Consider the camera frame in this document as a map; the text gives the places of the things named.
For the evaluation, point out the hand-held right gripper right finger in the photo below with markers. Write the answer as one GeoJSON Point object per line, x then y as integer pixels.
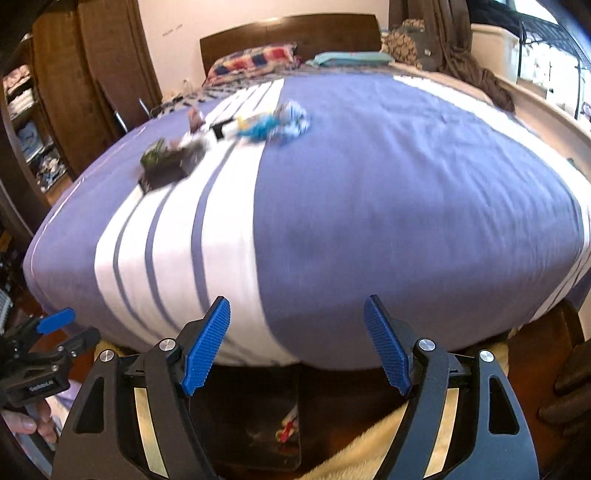
{"type": "Point", "coordinates": [385, 344]}

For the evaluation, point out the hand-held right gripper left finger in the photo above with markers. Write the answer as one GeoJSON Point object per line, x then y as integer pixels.
{"type": "Point", "coordinates": [207, 344]}

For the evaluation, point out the red blue plaid pillow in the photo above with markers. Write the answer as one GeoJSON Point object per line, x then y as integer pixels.
{"type": "Point", "coordinates": [249, 60]}

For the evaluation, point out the grey zigzag patterned sheet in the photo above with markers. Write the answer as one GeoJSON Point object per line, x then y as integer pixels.
{"type": "Point", "coordinates": [217, 90]}

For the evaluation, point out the person's left hand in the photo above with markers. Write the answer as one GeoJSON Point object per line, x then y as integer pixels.
{"type": "Point", "coordinates": [21, 422]}

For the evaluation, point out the black bin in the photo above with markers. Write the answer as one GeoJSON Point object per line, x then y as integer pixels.
{"type": "Point", "coordinates": [244, 415]}

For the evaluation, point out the teal pillow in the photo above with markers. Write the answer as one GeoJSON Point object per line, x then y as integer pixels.
{"type": "Point", "coordinates": [351, 57]}

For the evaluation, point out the dark wooden chair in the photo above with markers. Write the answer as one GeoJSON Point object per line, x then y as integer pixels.
{"type": "Point", "coordinates": [572, 369]}

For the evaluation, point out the red white wrapper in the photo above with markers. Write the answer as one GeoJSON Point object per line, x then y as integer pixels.
{"type": "Point", "coordinates": [286, 429]}

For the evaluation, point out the pink wrapper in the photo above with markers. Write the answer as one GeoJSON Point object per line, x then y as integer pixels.
{"type": "Point", "coordinates": [197, 119]}

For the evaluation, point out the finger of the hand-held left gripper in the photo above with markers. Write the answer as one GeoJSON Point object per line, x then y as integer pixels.
{"type": "Point", "coordinates": [81, 341]}
{"type": "Point", "coordinates": [55, 320]}

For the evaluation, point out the brown hanging cloth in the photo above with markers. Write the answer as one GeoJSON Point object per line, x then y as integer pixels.
{"type": "Point", "coordinates": [466, 50]}

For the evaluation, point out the cream window ledge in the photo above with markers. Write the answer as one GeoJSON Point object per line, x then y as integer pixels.
{"type": "Point", "coordinates": [549, 124]}

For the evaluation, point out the open shelf with clothes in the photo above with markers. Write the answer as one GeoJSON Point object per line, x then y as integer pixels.
{"type": "Point", "coordinates": [27, 124]}

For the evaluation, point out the blue yellow white wrapper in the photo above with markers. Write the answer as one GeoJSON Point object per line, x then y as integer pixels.
{"type": "Point", "coordinates": [249, 129]}

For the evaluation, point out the white storage box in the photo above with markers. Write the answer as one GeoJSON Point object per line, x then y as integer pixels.
{"type": "Point", "coordinates": [494, 48]}

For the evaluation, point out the brown patterned cushion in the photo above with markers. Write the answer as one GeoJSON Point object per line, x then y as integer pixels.
{"type": "Point", "coordinates": [406, 39]}

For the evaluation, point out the dark wooden headboard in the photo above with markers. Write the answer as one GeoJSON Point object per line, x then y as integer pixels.
{"type": "Point", "coordinates": [300, 30]}

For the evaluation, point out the brown wooden wardrobe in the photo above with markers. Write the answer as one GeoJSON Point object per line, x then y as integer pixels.
{"type": "Point", "coordinates": [101, 69]}

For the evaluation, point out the cream bed sheet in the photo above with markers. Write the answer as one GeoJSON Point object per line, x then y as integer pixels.
{"type": "Point", "coordinates": [443, 81]}

